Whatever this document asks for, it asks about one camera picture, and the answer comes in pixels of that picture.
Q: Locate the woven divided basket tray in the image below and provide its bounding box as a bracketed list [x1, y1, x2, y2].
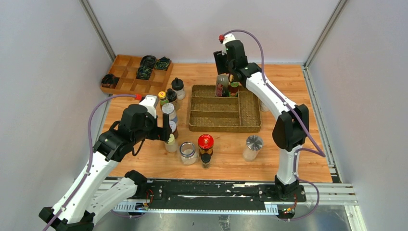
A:
[188, 85, 262, 133]

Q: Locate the steel lid glass jar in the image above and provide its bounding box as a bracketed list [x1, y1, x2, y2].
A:
[242, 135, 264, 161]

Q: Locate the green black coiled cable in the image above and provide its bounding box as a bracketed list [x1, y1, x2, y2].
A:
[154, 56, 171, 71]

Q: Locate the red cap sauce bottle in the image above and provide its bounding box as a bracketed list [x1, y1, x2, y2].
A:
[198, 134, 214, 155]

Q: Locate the wooden compartment organizer box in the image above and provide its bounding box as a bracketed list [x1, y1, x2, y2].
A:
[100, 54, 173, 96]

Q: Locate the coiled cable in organizer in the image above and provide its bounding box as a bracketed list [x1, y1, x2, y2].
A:
[140, 55, 157, 68]

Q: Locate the open glass jar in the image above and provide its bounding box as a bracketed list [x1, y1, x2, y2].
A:
[179, 141, 198, 165]

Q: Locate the yellow cap chili sauce bottle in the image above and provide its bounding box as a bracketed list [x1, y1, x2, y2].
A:
[228, 81, 239, 97]

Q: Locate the tall black cap oil bottle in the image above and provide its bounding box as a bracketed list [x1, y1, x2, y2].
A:
[215, 75, 229, 97]

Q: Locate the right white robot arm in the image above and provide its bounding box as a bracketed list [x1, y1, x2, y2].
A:
[214, 34, 309, 201]

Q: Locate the silver lid salt jar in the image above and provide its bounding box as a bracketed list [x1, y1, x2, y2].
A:
[161, 103, 178, 124]

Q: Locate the pale green cap shaker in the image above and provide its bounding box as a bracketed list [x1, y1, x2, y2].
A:
[165, 134, 179, 153]

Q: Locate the small black cap bottle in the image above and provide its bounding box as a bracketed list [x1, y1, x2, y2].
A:
[166, 88, 180, 111]

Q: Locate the yellow cap green bottle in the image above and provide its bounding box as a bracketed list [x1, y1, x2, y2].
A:
[158, 91, 169, 107]

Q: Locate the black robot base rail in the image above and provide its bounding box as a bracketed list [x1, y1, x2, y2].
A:
[108, 178, 307, 220]

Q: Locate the black coiled cable outside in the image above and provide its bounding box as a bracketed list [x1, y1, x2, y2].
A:
[101, 74, 120, 89]

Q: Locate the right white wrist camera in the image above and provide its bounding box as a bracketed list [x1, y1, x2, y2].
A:
[221, 33, 236, 55]

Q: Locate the right black cap shaker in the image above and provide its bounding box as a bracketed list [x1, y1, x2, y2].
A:
[259, 100, 270, 112]

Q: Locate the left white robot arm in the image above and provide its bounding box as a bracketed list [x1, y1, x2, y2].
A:
[39, 103, 171, 231]

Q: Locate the small black cap spice jar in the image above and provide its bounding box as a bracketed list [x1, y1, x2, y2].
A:
[201, 153, 211, 169]

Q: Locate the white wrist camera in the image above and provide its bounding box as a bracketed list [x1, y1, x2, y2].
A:
[221, 33, 236, 55]
[139, 95, 159, 118]

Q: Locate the black cap shaker bottle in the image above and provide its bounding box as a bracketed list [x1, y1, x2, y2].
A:
[171, 77, 185, 100]

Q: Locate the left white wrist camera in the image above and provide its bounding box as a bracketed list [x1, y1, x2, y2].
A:
[139, 95, 159, 118]

